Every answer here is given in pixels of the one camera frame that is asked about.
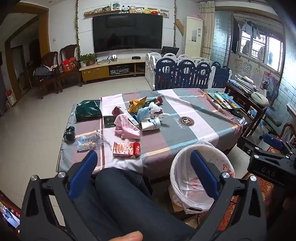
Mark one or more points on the light blue plastic bag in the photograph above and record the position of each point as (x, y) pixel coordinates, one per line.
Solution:
(143, 114)

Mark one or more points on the black plastic bag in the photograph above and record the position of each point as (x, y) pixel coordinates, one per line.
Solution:
(69, 134)

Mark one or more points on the small framed picture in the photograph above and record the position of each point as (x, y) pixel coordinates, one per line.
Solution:
(164, 13)

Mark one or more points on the white wall chart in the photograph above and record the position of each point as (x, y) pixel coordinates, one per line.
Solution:
(238, 65)
(247, 68)
(257, 76)

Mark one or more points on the red printed magazine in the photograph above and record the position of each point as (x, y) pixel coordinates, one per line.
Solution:
(10, 213)

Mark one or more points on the wooden armchair frame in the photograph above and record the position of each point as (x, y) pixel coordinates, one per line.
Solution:
(289, 132)

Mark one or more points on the stack of books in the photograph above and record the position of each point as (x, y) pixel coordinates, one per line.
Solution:
(244, 83)

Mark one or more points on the dark green gift bag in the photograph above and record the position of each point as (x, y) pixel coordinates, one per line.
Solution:
(89, 111)

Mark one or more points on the barred window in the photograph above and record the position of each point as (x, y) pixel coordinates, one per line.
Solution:
(261, 49)

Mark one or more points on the brown snack packet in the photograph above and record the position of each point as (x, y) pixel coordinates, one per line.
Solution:
(158, 100)

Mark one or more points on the black remote control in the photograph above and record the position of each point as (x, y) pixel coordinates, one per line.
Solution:
(237, 113)

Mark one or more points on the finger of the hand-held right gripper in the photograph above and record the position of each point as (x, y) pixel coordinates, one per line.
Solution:
(246, 144)
(272, 140)

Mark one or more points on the white sack with red print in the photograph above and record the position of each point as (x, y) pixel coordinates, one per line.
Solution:
(11, 97)

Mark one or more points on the pink plastic bag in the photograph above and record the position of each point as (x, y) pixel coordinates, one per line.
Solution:
(127, 129)

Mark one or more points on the clear plastic bag of snacks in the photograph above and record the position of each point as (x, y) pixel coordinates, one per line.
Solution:
(90, 141)

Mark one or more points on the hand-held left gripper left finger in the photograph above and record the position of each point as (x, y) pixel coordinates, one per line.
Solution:
(84, 171)

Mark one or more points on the person's left hand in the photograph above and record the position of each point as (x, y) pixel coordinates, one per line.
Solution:
(131, 236)

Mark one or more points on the black audio amplifier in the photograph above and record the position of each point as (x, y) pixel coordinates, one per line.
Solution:
(119, 70)

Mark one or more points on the person's leg in jeans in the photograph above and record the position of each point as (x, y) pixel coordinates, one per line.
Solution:
(120, 204)

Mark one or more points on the ivy garland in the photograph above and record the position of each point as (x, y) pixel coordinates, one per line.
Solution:
(77, 30)
(175, 30)

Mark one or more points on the hanging blue shirt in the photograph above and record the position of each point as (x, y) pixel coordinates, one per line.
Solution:
(251, 27)

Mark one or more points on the beige curtain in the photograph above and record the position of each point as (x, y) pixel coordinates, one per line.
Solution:
(208, 30)

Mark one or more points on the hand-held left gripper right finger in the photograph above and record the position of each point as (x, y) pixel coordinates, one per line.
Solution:
(204, 173)

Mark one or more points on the red and yellow plush toy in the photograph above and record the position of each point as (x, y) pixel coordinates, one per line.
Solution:
(154, 11)

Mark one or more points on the cream standing air conditioner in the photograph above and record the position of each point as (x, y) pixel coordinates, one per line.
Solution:
(193, 37)

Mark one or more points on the blue children's backpack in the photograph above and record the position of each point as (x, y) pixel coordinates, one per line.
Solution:
(273, 89)

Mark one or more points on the white plush toy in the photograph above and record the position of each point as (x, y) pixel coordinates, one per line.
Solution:
(139, 11)

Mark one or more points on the black set-top box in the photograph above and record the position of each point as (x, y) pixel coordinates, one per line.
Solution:
(136, 58)

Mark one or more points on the dark jacket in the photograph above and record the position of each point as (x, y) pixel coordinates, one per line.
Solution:
(42, 71)

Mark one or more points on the white and blue long carton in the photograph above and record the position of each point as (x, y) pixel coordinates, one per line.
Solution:
(130, 118)

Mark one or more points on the navy and white playpen fence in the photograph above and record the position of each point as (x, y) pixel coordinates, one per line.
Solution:
(185, 71)

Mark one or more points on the large black television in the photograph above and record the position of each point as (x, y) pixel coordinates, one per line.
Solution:
(127, 33)

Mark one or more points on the black monitor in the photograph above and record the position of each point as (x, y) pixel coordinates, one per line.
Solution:
(170, 51)

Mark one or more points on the wooden television cabinet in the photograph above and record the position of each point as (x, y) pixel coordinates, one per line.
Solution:
(94, 73)

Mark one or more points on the white router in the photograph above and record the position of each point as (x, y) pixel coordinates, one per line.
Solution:
(103, 61)

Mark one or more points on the panda plush toy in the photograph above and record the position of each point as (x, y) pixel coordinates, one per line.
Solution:
(124, 9)

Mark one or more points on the brown plush toy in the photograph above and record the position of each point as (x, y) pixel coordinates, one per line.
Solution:
(132, 10)

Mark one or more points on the illustrated picture book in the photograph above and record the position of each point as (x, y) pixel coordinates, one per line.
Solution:
(116, 6)

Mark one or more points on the grey-green cushion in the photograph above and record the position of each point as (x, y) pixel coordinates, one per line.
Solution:
(260, 99)

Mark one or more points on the hanging black garment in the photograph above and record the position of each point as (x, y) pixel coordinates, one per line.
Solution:
(235, 34)

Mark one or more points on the colourful wall poster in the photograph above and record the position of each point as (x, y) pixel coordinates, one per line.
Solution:
(265, 80)

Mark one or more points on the striped paper cup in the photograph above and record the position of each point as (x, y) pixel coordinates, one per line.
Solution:
(151, 125)

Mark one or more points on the yellow snack bag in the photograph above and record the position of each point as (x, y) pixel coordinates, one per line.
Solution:
(136, 104)

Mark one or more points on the white plastic lattice wastebasket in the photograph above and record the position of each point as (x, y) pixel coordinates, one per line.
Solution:
(177, 194)

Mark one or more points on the red gift box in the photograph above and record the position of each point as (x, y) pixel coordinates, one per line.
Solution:
(69, 65)

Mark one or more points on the dark green small packet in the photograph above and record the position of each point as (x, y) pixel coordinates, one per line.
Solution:
(109, 121)

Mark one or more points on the pink cloth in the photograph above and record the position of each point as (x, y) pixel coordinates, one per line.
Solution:
(196, 16)

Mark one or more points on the white tissue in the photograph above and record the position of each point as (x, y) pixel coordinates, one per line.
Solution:
(164, 116)

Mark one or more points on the wooden door frame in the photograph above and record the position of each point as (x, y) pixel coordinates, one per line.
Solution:
(45, 27)

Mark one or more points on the potted green plant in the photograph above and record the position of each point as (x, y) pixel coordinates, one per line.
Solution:
(87, 59)

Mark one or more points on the plaid tablecloth with round emblem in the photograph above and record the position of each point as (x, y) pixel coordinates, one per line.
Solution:
(185, 139)

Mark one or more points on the red cigarette box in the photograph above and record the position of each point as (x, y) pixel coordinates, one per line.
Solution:
(126, 150)

